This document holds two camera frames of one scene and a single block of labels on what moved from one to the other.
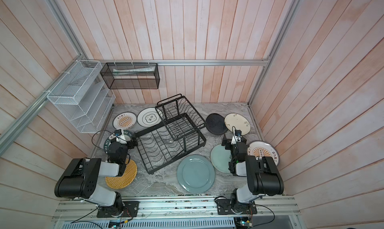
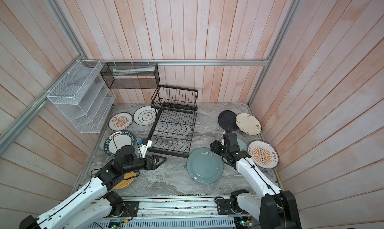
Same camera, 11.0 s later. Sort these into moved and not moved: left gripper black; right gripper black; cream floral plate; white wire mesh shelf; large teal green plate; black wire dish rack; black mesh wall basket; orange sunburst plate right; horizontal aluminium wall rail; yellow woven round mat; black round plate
Moved: cream floral plate; black wire dish rack; left gripper black; large teal green plate; black round plate
Not moved: right gripper black; black mesh wall basket; white wire mesh shelf; yellow woven round mat; orange sunburst plate right; horizontal aluminium wall rail
